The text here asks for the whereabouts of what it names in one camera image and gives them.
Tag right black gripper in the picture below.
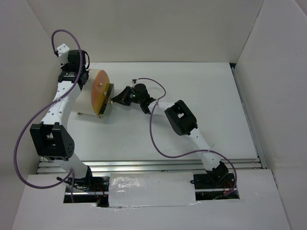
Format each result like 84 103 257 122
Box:
112 86 142 106

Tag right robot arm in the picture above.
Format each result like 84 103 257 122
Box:
112 83 229 188

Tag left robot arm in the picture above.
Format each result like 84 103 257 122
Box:
30 50 94 191

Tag white cylindrical drawer cabinet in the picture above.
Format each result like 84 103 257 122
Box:
72 69 109 117

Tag white cover plate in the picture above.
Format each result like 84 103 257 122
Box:
108 172 197 207

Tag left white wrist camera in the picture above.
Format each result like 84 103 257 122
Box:
56 43 70 66

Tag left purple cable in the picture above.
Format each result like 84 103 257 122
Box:
13 29 84 204

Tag aluminium rail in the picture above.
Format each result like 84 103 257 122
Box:
36 159 262 175

